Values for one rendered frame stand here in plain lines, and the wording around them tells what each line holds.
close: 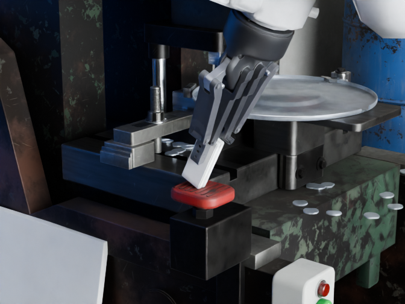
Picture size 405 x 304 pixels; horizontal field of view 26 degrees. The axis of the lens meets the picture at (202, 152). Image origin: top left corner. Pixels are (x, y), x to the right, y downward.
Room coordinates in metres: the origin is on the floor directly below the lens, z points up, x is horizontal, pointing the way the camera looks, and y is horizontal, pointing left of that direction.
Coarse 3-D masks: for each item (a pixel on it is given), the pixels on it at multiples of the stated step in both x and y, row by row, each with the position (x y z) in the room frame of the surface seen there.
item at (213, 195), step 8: (184, 184) 1.04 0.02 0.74; (208, 184) 1.04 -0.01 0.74; (216, 184) 1.04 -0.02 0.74; (176, 192) 1.02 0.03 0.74; (184, 192) 1.01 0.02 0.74; (192, 192) 1.01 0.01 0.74; (200, 192) 1.01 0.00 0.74; (208, 192) 1.01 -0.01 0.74; (216, 192) 1.01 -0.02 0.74; (224, 192) 1.01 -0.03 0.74; (232, 192) 1.02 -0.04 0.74; (176, 200) 1.02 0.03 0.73; (184, 200) 1.01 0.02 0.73; (192, 200) 1.00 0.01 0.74; (200, 200) 0.99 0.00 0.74; (208, 200) 0.99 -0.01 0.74; (216, 200) 0.99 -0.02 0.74; (224, 200) 1.01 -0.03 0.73; (200, 208) 1.02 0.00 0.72; (208, 208) 0.99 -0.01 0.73
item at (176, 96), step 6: (198, 84) 1.45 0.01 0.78; (180, 90) 1.40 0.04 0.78; (174, 96) 1.39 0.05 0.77; (180, 96) 1.39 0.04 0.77; (174, 102) 1.39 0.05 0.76; (180, 102) 1.39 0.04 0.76; (186, 102) 1.38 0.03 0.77; (192, 102) 1.37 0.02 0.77; (174, 108) 1.39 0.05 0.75; (180, 108) 1.39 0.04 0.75; (186, 108) 1.38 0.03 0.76; (192, 108) 1.37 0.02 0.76
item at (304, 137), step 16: (368, 112) 1.26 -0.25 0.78; (384, 112) 1.26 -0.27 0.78; (400, 112) 1.29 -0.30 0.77; (256, 128) 1.32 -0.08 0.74; (272, 128) 1.30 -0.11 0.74; (288, 128) 1.28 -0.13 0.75; (304, 128) 1.30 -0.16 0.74; (320, 128) 1.34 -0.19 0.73; (336, 128) 1.21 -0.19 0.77; (352, 128) 1.19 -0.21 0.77; (256, 144) 1.32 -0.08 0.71; (272, 144) 1.30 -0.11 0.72; (288, 144) 1.28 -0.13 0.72; (304, 144) 1.30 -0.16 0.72; (320, 144) 1.34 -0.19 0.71; (288, 160) 1.28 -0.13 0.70; (304, 160) 1.30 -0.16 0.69; (320, 160) 1.33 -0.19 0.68; (288, 176) 1.28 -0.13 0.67; (304, 176) 1.29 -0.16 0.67; (320, 176) 1.34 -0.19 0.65
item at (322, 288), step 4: (320, 280) 1.02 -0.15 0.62; (324, 280) 1.03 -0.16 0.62; (320, 284) 1.02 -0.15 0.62; (324, 284) 1.02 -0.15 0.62; (328, 284) 1.02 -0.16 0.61; (316, 288) 1.01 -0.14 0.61; (320, 288) 1.01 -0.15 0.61; (324, 288) 1.01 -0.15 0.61; (328, 288) 1.02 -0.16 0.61; (316, 292) 1.01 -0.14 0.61; (320, 292) 1.01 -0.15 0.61; (324, 292) 1.01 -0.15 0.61; (328, 292) 1.02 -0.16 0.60; (316, 296) 1.01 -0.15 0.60; (320, 296) 1.02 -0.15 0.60; (324, 296) 1.01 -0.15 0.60
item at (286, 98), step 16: (272, 80) 1.47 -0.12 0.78; (288, 80) 1.47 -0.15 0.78; (304, 80) 1.47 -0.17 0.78; (320, 80) 1.47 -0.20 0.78; (192, 96) 1.33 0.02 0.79; (272, 96) 1.33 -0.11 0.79; (288, 96) 1.33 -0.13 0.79; (304, 96) 1.33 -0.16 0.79; (320, 96) 1.33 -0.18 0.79; (336, 96) 1.35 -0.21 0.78; (352, 96) 1.35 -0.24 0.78; (368, 96) 1.35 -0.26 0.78; (256, 112) 1.25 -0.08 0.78; (272, 112) 1.25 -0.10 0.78; (288, 112) 1.25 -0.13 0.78; (304, 112) 1.25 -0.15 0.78; (320, 112) 1.25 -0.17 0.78; (336, 112) 1.25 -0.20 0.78; (352, 112) 1.23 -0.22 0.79
